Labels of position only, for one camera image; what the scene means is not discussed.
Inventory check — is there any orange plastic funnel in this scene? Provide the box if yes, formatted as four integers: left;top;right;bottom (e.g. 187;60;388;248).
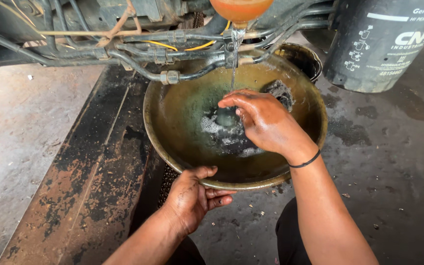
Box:
210;0;274;29

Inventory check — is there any black bucket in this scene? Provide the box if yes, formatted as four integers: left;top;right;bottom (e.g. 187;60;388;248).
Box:
271;43;323;82

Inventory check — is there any person's left hand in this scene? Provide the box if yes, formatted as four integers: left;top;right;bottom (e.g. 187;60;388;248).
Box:
163;166;237;236

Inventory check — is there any stream of oil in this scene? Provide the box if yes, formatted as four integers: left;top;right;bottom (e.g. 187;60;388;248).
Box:
230;27;246;92

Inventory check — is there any black wrist band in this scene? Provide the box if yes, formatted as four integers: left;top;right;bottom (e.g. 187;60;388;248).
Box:
288;149;321;169

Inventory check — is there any black rag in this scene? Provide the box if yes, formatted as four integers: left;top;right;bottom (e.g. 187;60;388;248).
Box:
263;79;295;112

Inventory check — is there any oily metal drain pan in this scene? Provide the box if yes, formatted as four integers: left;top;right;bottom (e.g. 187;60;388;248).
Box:
143;49;328;191

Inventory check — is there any rusty metal ramp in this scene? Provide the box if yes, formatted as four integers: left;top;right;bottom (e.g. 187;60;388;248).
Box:
0;66;166;265

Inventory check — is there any person's right hand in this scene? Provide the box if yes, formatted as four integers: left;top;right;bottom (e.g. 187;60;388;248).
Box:
218;89;319;165

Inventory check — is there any black hydraulic filter canister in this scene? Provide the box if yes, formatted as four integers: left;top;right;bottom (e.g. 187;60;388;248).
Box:
322;0;424;93

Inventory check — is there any vehicle underside with hoses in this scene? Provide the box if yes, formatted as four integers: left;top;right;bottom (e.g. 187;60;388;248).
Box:
0;0;339;86

